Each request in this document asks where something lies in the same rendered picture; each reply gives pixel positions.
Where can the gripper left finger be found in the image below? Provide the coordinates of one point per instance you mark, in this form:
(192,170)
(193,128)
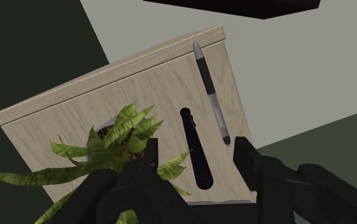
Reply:
(128,192)

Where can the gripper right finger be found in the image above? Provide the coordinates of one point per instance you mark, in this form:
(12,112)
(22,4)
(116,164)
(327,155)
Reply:
(283,186)

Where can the green potted plant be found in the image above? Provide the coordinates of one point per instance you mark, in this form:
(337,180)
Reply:
(116,145)

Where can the light wooden chest of drawers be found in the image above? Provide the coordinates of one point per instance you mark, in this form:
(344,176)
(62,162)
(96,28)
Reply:
(153,90)

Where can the grey and black pen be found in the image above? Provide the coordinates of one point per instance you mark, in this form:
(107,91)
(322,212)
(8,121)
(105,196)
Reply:
(210,90)

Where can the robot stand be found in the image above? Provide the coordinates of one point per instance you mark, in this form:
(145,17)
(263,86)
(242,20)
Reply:
(243,6)

